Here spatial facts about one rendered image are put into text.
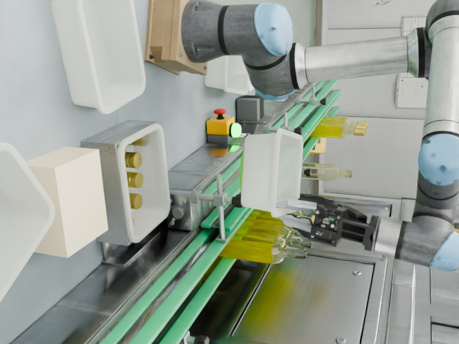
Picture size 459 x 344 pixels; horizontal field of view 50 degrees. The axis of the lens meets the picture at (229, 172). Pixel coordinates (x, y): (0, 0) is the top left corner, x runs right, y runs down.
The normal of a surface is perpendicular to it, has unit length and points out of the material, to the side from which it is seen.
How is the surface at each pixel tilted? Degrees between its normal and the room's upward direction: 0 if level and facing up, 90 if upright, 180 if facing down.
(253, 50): 91
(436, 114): 118
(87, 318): 90
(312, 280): 90
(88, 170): 0
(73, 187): 0
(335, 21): 90
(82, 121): 0
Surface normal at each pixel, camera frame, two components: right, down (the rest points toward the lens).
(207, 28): -0.08, 0.21
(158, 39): -0.34, -0.01
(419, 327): -0.04, -0.94
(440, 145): -0.29, -0.49
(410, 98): -0.35, 0.34
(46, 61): 0.94, 0.08
